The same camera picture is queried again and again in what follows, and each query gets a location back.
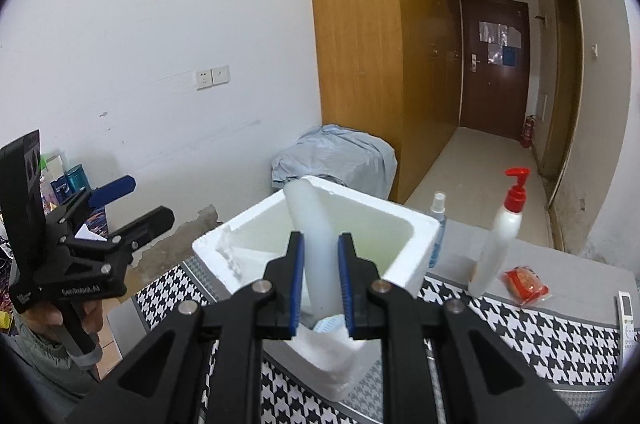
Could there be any white red pump bottle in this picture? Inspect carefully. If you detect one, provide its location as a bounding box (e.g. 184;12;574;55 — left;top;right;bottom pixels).
468;167;530;298

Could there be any red snack packet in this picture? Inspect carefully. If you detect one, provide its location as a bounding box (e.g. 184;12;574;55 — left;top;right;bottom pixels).
502;266;550;306

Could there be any blue item in box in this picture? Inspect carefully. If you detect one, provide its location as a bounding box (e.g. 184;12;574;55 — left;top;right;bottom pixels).
312;314;345;334

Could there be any white styrofoam box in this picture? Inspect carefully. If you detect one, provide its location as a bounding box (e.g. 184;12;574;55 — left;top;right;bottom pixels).
192;177;439;401

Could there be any houndstooth patterned mat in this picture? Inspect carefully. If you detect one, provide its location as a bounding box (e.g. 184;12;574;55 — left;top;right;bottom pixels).
136;248;639;423

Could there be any small clear spray bottle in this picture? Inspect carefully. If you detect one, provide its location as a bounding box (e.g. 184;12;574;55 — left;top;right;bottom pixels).
427;191;447;269

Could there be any white remote control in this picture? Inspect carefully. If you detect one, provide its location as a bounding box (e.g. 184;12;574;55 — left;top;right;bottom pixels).
617;291;634;340

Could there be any light blue cloth bundle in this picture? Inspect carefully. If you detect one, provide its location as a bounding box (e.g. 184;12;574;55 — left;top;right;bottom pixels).
271;124;397;200

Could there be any red fire extinguisher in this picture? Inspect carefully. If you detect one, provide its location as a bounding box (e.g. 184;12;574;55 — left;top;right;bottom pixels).
520;115;536;148

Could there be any wooden side door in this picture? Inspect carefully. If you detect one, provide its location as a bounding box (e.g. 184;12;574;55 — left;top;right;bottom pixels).
542;0;584;186

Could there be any wooden wardrobe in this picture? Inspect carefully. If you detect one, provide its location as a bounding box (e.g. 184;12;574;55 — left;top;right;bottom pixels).
312;0;462;203

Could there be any dark brown entrance door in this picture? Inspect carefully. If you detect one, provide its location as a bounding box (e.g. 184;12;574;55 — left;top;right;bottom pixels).
460;0;530;139

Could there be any wall socket plate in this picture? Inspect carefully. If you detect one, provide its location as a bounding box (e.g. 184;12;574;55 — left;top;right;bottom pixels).
194;69;214;90

